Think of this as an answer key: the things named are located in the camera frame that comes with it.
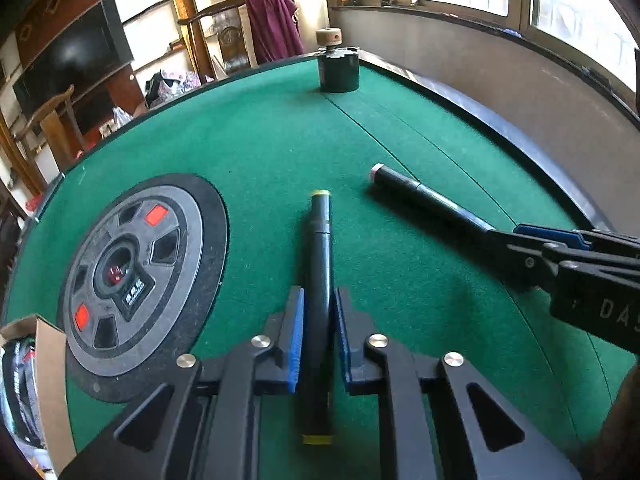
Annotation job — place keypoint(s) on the maroon cloth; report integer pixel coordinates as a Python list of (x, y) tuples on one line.
[(272, 25)]

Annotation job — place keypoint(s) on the pile of patterned bags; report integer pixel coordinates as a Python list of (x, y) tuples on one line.
[(172, 85)]

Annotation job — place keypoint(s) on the black snack packet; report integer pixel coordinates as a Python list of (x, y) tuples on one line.
[(20, 395)]

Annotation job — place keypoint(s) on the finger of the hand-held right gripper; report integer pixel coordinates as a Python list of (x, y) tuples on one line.
[(520, 260), (550, 234)]

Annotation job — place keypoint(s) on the round grey table control panel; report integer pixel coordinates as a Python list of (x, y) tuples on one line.
[(190, 240)]

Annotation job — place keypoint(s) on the cardboard box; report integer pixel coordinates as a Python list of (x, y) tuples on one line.
[(50, 375)]

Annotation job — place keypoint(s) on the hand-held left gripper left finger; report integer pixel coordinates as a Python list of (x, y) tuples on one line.
[(295, 340)]

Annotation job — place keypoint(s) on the black marker yellow ends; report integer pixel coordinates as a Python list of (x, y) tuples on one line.
[(320, 260)]

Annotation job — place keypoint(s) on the wooden chair carved back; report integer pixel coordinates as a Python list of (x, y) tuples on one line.
[(232, 45)]

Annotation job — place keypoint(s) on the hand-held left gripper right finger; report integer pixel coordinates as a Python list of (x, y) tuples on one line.
[(345, 345)]

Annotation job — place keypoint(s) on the black marker pink end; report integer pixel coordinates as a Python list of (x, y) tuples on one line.
[(430, 195)]

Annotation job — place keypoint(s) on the wooden chair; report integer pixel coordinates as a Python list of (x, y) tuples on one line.
[(50, 115)]

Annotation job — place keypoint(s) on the white plastic bag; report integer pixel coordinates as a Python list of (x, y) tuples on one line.
[(116, 121)]

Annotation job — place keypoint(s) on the dark green jar wooden lid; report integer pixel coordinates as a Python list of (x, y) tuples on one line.
[(340, 72)]

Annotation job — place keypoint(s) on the black flat television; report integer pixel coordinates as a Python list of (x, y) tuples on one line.
[(70, 55)]

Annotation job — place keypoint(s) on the wooden shelf cabinet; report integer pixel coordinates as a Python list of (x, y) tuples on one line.
[(150, 5)]

